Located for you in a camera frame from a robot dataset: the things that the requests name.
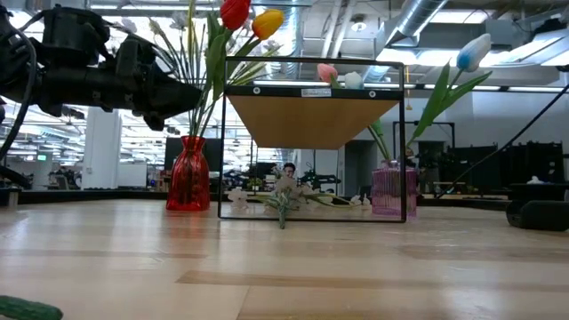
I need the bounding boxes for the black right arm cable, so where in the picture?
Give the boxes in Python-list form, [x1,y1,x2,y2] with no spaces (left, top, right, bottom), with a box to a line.
[437,84,569,200]

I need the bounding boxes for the black monitor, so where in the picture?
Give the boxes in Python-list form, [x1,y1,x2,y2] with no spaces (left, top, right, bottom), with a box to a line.
[163,136,223,173]

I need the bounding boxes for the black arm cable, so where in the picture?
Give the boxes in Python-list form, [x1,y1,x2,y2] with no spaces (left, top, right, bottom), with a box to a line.
[0,26,39,190]
[437,84,569,200]

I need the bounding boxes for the white building column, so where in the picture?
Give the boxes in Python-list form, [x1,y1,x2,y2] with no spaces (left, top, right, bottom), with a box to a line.
[81,106,122,191]

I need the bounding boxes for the red glass vase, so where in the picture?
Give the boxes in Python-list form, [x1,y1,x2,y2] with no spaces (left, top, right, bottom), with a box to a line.
[165,135,212,212]

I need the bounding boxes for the orange yellow artificial tulip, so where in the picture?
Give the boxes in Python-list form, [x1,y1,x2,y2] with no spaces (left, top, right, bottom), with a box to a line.
[199,8,285,138]

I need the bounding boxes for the blue white artificial tulip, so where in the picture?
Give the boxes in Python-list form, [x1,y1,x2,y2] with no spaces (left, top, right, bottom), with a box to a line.
[395,33,493,162]

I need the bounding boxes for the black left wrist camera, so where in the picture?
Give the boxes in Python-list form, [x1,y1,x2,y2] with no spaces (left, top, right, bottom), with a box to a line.
[42,4,111,68]

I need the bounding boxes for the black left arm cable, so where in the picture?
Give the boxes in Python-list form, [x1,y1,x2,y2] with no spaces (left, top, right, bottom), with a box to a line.
[0,26,39,190]

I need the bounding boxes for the wooden shelf with black frame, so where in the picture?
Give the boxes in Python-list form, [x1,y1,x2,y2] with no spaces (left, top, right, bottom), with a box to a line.
[216,55,408,222]

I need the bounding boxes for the black aluminium table frame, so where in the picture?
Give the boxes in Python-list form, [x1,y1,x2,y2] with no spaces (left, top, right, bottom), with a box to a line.
[0,188,569,210]

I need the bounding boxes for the pink ribbed glass vase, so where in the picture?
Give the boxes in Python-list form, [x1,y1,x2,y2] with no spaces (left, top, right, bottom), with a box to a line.
[371,159,419,218]

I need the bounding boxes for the black metal rack frame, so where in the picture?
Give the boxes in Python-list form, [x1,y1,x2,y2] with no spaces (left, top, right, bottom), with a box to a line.
[392,120,456,196]

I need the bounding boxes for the red artificial tulip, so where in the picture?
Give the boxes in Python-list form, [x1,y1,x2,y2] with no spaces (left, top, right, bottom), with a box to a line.
[195,0,252,138]

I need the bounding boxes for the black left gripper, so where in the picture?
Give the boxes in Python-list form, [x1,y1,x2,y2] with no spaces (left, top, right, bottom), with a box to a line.
[113,34,204,133]

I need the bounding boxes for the long light strip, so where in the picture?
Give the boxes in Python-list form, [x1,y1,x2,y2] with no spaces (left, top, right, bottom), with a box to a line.
[0,74,569,93]

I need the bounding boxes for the silver ribbed air duct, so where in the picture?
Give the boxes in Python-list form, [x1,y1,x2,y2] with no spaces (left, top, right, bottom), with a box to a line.
[261,0,308,81]

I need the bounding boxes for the black cabinets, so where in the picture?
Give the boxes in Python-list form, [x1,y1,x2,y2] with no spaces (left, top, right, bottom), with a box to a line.
[444,140,565,196]

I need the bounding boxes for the black rounded machine part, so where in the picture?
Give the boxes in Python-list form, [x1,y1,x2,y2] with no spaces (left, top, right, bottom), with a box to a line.
[505,182,569,232]

